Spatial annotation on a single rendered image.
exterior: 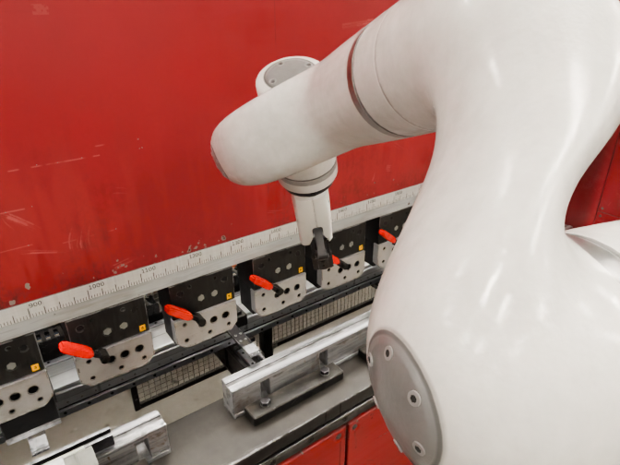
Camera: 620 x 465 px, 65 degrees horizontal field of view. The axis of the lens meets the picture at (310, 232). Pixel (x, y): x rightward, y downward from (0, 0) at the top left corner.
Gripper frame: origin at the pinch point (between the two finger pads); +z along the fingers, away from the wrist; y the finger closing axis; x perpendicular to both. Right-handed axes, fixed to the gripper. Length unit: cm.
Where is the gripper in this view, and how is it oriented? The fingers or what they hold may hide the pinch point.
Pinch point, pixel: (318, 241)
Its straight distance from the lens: 79.5
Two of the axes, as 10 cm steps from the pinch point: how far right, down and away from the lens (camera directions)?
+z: 1.1, 6.1, 7.8
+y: 1.3, 7.7, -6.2
